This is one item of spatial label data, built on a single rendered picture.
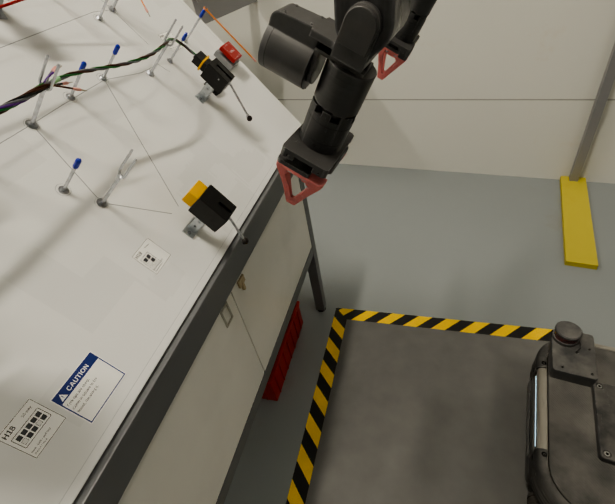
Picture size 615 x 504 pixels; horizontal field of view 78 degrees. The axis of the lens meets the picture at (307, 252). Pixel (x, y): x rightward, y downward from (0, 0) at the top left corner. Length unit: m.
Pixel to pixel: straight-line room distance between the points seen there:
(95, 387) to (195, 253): 0.28
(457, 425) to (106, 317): 1.18
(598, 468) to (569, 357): 0.29
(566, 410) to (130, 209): 1.19
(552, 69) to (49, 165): 2.20
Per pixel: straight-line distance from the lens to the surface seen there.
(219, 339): 0.86
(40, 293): 0.63
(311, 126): 0.48
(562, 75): 2.42
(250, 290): 0.97
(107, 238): 0.69
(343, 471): 1.41
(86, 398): 0.61
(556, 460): 1.25
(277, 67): 0.47
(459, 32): 2.36
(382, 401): 1.50
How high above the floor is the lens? 1.34
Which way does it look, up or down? 40 degrees down
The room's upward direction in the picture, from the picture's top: 12 degrees counter-clockwise
